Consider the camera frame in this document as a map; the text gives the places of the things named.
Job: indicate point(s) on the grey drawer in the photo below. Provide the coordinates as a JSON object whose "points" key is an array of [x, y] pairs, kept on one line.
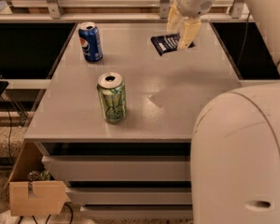
{"points": [[130, 196], [143, 212], [118, 168]]}

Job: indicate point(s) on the cardboard box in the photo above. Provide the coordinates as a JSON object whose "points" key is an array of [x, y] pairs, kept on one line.
{"points": [[33, 197]]}

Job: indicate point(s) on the green soda can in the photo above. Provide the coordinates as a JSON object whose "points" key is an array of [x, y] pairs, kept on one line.
{"points": [[111, 91]]}

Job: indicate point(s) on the grey top drawer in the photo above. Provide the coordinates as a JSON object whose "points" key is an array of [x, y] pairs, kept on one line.
{"points": [[118, 168]]}

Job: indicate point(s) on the dark blue rxbar wrapper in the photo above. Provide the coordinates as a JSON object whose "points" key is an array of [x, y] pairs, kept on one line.
{"points": [[165, 43]]}

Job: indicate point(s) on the grey bottom drawer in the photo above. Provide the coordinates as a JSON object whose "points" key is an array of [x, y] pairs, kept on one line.
{"points": [[143, 212]]}

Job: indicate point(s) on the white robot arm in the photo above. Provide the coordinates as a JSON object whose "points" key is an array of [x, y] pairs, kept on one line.
{"points": [[235, 146]]}

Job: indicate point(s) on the grey middle drawer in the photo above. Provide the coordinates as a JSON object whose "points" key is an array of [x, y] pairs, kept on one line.
{"points": [[130, 196]]}

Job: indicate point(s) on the blue pepsi can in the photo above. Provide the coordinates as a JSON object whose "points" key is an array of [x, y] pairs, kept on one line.
{"points": [[90, 41]]}

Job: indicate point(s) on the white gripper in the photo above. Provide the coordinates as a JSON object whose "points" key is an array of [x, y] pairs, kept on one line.
{"points": [[194, 3]]}

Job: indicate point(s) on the metal shelf frame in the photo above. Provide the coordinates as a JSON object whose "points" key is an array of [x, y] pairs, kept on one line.
{"points": [[84, 10]]}

